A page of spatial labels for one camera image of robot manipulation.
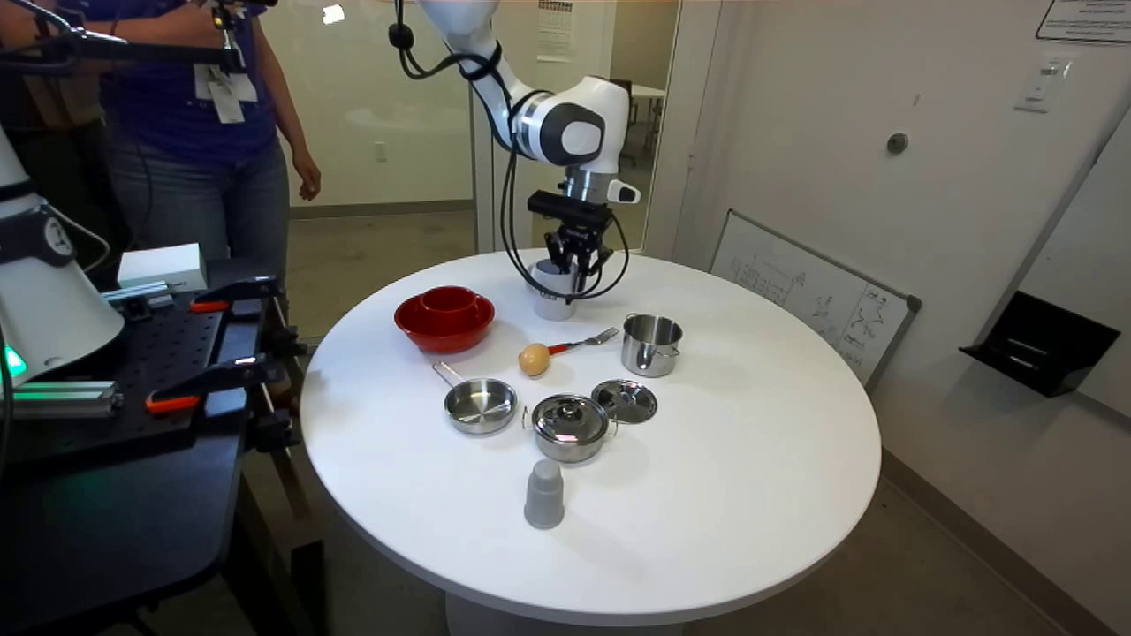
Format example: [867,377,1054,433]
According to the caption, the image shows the white ceramic mug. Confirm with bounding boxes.
[532,257,578,321]

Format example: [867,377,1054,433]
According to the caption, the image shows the upside-down grey plastic cup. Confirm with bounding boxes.
[523,459,565,532]

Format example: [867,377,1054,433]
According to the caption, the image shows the small steel frying pan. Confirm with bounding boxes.
[431,361,521,440]

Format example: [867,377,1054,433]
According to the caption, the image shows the black cart table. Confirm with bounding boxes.
[0,298,324,636]

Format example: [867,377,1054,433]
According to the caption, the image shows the black wall tray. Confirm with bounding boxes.
[970,292,1122,395]

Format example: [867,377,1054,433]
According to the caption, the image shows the white box on cart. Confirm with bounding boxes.
[116,243,206,292]

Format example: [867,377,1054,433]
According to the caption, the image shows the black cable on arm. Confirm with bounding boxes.
[384,0,636,305]

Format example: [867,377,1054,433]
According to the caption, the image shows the orange-handled black clamp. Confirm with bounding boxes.
[142,276,282,315]
[146,354,301,418]

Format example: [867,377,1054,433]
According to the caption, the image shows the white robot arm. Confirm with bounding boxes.
[420,0,642,301]

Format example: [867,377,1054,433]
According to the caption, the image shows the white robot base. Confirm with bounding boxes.
[0,132,123,387]

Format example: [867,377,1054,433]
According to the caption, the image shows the white light switch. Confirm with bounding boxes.
[1015,56,1070,112]

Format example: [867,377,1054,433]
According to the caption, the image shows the flat steel lid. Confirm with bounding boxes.
[591,377,659,424]

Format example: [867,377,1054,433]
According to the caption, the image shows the small steel pot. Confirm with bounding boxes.
[622,315,684,377]

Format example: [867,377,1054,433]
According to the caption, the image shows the red handled fork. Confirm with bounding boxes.
[549,324,619,357]

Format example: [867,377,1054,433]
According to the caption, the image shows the person in purple shirt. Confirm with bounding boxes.
[42,0,323,276]

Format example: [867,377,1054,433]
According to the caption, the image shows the red bowl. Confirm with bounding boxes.
[397,287,496,354]

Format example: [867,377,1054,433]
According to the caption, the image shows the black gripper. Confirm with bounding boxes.
[527,190,611,298]

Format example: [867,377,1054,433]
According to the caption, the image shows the steel pot with lid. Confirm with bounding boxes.
[532,394,611,462]

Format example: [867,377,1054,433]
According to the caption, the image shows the leaning whiteboard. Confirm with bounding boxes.
[711,211,920,387]

